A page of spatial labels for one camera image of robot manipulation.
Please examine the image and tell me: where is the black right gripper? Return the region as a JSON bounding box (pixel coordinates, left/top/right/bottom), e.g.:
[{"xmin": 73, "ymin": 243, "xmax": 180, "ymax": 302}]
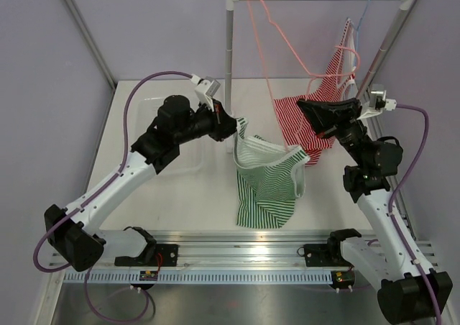
[{"xmin": 298, "ymin": 99, "xmax": 372, "ymax": 168}]

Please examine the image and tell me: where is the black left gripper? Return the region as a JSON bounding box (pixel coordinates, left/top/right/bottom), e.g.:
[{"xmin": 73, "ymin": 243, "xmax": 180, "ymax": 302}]
[{"xmin": 174, "ymin": 98, "xmax": 243, "ymax": 145}]

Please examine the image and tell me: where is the green striped tank top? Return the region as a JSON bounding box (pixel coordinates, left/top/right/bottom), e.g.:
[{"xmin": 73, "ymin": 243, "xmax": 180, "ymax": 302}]
[{"xmin": 233, "ymin": 117, "xmax": 310, "ymax": 229}]

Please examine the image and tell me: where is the pink wire hanger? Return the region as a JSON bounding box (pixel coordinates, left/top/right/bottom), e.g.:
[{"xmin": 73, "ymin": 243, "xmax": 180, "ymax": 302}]
[{"xmin": 247, "ymin": 0, "xmax": 361, "ymax": 152}]

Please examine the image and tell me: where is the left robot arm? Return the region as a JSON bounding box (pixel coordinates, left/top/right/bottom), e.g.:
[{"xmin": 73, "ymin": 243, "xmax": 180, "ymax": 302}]
[{"xmin": 44, "ymin": 95, "xmax": 237, "ymax": 272}]

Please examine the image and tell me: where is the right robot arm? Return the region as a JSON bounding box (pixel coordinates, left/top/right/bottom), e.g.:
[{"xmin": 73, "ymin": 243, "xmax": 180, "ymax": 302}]
[{"xmin": 297, "ymin": 99, "xmax": 453, "ymax": 324}]

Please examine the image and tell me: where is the red striped tank top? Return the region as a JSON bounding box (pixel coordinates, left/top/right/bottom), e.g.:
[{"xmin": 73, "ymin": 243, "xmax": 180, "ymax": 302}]
[{"xmin": 272, "ymin": 17, "xmax": 359, "ymax": 169}]

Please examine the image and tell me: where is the grey clothes rack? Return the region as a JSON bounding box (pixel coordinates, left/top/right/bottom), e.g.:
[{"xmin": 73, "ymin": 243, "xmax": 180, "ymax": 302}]
[{"xmin": 221, "ymin": 0, "xmax": 421, "ymax": 154}]

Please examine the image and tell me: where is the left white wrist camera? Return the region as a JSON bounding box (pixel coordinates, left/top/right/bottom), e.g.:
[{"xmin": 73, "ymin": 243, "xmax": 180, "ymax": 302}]
[{"xmin": 190, "ymin": 74, "xmax": 221, "ymax": 111}]

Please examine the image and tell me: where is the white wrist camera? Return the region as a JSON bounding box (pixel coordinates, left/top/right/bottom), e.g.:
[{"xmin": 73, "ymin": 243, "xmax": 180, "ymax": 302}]
[
  {"xmin": 190, "ymin": 74, "xmax": 221, "ymax": 111},
  {"xmin": 358, "ymin": 84, "xmax": 397, "ymax": 120}
]

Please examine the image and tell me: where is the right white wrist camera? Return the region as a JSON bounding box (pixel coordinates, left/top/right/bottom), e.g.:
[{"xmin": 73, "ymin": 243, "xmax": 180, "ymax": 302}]
[{"xmin": 358, "ymin": 84, "xmax": 397, "ymax": 120}]

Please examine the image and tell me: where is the blue wire hanger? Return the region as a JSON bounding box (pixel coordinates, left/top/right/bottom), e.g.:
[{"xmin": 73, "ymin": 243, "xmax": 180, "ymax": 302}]
[{"xmin": 351, "ymin": 0, "xmax": 371, "ymax": 50}]

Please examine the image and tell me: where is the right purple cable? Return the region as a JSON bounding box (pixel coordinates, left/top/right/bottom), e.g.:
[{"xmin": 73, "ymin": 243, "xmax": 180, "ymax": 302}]
[{"xmin": 359, "ymin": 104, "xmax": 443, "ymax": 325}]

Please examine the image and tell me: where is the purple cable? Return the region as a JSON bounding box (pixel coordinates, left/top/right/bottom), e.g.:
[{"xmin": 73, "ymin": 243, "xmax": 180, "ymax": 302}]
[
  {"xmin": 359, "ymin": 104, "xmax": 443, "ymax": 325},
  {"xmin": 32, "ymin": 70, "xmax": 195, "ymax": 321}
]

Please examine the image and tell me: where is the aluminium mounting rail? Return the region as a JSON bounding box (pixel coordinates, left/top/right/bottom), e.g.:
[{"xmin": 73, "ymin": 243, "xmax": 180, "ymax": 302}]
[{"xmin": 46, "ymin": 229, "xmax": 441, "ymax": 270}]

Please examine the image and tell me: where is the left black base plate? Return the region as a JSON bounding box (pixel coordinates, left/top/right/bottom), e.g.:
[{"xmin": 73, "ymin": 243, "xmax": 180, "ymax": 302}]
[{"xmin": 114, "ymin": 243, "xmax": 179, "ymax": 267}]

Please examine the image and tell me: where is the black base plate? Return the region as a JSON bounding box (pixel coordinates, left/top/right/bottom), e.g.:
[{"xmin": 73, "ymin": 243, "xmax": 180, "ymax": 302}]
[
  {"xmin": 297, "ymin": 244, "xmax": 349, "ymax": 267},
  {"xmin": 114, "ymin": 243, "xmax": 179, "ymax": 267}
]

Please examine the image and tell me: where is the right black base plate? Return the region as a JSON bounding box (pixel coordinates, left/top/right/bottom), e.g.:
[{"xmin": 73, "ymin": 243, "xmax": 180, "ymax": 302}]
[{"xmin": 297, "ymin": 244, "xmax": 349, "ymax": 267}]

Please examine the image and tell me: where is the white slotted cable duct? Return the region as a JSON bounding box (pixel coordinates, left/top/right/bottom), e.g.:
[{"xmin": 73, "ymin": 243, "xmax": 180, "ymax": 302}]
[{"xmin": 64, "ymin": 270, "xmax": 332, "ymax": 285}]

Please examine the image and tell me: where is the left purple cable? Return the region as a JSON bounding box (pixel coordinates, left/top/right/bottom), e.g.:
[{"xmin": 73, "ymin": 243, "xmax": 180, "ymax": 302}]
[{"xmin": 32, "ymin": 70, "xmax": 195, "ymax": 321}]

